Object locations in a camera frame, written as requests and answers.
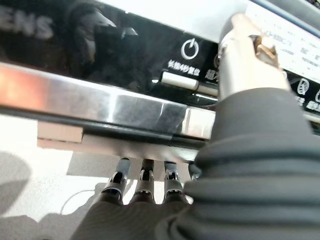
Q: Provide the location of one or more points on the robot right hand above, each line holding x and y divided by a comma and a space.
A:
250, 175

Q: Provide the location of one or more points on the black dishwasher with door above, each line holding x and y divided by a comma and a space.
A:
100, 62

